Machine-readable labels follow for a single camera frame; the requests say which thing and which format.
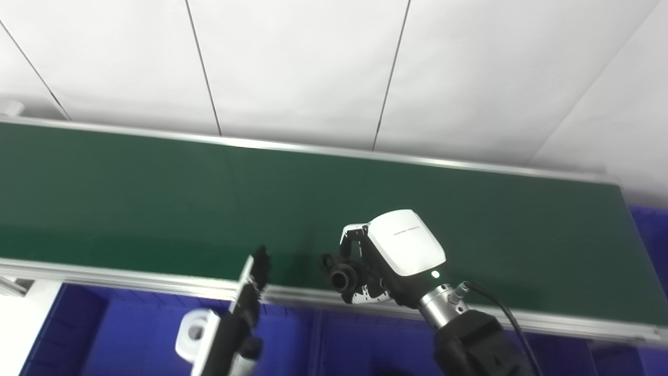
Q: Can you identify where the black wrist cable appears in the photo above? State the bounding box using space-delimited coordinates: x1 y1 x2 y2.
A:
459 281 544 376

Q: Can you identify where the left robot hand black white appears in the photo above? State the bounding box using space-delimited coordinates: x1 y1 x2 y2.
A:
190 246 272 376

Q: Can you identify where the white flanged machine part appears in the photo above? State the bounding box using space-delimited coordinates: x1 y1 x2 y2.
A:
174 309 221 362

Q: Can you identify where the white support stand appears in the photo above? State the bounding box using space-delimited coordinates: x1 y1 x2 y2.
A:
0 276 63 376

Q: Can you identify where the green conveyor belt aluminium frame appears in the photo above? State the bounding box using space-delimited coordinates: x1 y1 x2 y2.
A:
0 99 668 348

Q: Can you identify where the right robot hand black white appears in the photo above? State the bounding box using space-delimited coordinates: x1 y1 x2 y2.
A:
339 209 448 310

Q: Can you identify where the blue plastic bin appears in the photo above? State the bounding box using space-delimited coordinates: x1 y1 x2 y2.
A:
20 282 320 376
589 205 668 376
312 307 593 376

